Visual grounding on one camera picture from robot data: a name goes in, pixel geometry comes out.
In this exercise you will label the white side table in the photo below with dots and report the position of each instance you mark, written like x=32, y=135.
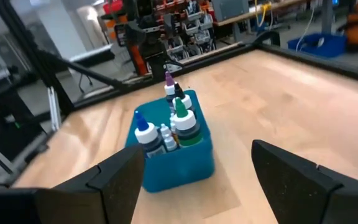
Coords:
x=92, y=53

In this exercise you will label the large purple food coloring bottle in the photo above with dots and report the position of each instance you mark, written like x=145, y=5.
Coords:
x=169, y=88

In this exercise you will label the large blue food coloring bottle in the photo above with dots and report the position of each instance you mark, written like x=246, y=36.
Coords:
x=146, y=133

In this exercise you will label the blue plastic bin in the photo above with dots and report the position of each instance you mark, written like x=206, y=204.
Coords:
x=179, y=171

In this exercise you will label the blue floor storage bin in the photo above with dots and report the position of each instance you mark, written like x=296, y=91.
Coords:
x=319, y=46

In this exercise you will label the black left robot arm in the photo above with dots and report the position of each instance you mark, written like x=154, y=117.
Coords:
x=154, y=53

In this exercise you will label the large black food coloring bottle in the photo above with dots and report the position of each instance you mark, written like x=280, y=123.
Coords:
x=187, y=101

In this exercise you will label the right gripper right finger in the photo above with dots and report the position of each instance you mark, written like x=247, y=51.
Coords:
x=315, y=199

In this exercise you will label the grey metal box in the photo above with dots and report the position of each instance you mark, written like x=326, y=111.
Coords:
x=228, y=9

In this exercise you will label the red storage bin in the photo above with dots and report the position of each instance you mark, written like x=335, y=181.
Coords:
x=113, y=6

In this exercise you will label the large green food coloring bottle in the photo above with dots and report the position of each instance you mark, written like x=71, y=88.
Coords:
x=186, y=130

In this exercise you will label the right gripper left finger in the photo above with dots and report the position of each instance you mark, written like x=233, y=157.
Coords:
x=57, y=205

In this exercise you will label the silver aluminium bracket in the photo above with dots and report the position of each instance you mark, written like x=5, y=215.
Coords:
x=54, y=109

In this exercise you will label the small brown dropper bottle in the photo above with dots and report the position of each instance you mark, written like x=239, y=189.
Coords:
x=172, y=123

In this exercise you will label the orange parts bin rack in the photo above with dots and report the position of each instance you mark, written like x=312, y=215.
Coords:
x=191, y=28

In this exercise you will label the small purple dropper bottle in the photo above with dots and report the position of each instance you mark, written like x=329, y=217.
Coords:
x=170, y=143

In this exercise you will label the wooden workbench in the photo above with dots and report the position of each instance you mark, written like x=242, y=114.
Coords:
x=278, y=6

